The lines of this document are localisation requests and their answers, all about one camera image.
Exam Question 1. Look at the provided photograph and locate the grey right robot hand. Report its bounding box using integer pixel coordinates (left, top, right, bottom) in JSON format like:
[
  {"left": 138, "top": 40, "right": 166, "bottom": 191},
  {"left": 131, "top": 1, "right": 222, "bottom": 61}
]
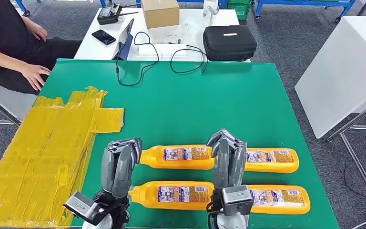
[{"left": 206, "top": 128, "right": 248, "bottom": 190}]

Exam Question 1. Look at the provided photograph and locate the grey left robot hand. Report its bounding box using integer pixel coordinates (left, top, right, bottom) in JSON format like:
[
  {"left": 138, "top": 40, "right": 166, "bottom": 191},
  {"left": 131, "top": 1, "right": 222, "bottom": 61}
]
[{"left": 100, "top": 137, "right": 143, "bottom": 201}]

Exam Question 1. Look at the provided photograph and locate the person's right hand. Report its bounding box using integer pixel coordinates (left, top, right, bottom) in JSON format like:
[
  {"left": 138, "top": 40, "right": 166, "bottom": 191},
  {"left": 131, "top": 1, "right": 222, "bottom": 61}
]
[{"left": 20, "top": 63, "right": 51, "bottom": 92}]

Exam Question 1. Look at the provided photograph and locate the person's left hand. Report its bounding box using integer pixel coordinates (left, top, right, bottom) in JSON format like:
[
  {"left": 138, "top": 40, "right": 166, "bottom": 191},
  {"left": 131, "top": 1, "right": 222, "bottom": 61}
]
[{"left": 28, "top": 20, "right": 49, "bottom": 42}]

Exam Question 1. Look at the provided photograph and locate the orange plastic bottle clear cap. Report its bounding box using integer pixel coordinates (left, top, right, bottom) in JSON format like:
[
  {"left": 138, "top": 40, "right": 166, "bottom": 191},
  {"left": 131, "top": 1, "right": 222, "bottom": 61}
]
[
  {"left": 244, "top": 147, "right": 300, "bottom": 174},
  {"left": 247, "top": 184, "right": 311, "bottom": 215},
  {"left": 140, "top": 145, "right": 216, "bottom": 171},
  {"left": 128, "top": 181, "right": 216, "bottom": 211}
]

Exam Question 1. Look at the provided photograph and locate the blue metal rack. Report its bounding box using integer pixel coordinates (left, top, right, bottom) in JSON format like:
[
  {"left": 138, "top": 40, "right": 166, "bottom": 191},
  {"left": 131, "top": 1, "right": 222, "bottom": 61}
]
[
  {"left": 99, "top": 0, "right": 228, "bottom": 9},
  {"left": 14, "top": 0, "right": 41, "bottom": 16},
  {"left": 254, "top": 0, "right": 357, "bottom": 23}
]

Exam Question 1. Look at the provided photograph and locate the white bench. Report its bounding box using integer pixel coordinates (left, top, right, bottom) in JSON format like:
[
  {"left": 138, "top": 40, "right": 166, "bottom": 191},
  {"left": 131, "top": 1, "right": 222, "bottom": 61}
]
[{"left": 0, "top": 72, "right": 39, "bottom": 122}]

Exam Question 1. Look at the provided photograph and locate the person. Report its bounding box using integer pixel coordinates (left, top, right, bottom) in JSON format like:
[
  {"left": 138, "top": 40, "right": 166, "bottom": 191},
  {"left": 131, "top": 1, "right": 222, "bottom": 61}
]
[{"left": 0, "top": 0, "right": 82, "bottom": 95}]

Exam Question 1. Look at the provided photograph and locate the metal bench leg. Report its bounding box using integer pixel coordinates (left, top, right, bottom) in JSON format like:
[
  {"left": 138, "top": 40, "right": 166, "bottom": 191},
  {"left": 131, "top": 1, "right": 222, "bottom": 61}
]
[{"left": 0, "top": 90, "right": 22, "bottom": 127}]

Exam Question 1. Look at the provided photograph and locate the black smartphone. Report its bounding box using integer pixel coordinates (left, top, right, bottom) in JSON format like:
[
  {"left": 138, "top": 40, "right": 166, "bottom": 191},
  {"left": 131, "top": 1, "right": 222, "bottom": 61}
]
[{"left": 91, "top": 29, "right": 117, "bottom": 46}]

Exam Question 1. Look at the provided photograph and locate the black remote controller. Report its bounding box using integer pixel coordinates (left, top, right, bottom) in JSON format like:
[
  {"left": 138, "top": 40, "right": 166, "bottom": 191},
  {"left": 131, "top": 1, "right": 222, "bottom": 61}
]
[{"left": 97, "top": 3, "right": 140, "bottom": 26}]

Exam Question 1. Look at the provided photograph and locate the dark blue tablet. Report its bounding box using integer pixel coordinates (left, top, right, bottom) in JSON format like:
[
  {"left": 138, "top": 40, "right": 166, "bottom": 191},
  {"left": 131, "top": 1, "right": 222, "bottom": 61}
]
[{"left": 112, "top": 18, "right": 135, "bottom": 61}]

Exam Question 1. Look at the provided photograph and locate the black zip case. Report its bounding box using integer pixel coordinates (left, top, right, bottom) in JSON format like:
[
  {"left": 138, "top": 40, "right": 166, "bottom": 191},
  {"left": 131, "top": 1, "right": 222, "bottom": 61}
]
[{"left": 202, "top": 25, "right": 258, "bottom": 62}]

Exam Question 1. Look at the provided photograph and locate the brown cardboard box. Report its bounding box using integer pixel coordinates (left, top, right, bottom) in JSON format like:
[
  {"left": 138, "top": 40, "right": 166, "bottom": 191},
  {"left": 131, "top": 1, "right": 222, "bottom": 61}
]
[{"left": 141, "top": 0, "right": 181, "bottom": 30}]

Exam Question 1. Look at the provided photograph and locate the large white table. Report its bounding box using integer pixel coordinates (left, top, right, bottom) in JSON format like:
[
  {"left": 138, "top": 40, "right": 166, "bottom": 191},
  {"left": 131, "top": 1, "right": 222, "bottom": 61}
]
[{"left": 294, "top": 16, "right": 366, "bottom": 140}]

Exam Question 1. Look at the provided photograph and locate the green plastic crate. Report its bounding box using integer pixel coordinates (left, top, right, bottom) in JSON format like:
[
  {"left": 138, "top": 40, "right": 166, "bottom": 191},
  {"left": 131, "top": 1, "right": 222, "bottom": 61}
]
[{"left": 226, "top": 0, "right": 253, "bottom": 21}]

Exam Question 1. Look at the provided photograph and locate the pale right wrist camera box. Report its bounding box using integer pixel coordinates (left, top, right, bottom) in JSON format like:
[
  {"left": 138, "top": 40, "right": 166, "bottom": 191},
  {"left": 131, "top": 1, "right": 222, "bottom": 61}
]
[{"left": 221, "top": 185, "right": 254, "bottom": 217}]

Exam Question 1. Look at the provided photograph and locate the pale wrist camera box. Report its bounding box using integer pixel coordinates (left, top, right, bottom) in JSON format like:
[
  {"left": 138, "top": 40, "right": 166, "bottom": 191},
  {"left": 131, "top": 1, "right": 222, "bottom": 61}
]
[
  {"left": 63, "top": 191, "right": 98, "bottom": 222},
  {"left": 221, "top": 185, "right": 254, "bottom": 217}
]

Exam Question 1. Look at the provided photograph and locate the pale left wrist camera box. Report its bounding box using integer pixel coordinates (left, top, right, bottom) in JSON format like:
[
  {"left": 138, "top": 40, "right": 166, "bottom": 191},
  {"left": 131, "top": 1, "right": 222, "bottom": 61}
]
[{"left": 63, "top": 191, "right": 98, "bottom": 222}]

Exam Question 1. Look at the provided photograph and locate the black cable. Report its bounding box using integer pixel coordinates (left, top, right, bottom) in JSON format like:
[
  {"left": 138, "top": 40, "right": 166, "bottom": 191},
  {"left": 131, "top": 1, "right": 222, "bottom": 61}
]
[
  {"left": 170, "top": 44, "right": 209, "bottom": 75},
  {"left": 115, "top": 31, "right": 160, "bottom": 87}
]

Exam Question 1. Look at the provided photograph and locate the metal table frame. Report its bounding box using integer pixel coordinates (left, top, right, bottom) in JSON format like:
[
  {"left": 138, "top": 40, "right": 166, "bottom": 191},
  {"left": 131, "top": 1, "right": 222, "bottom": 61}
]
[{"left": 326, "top": 94, "right": 366, "bottom": 219}]

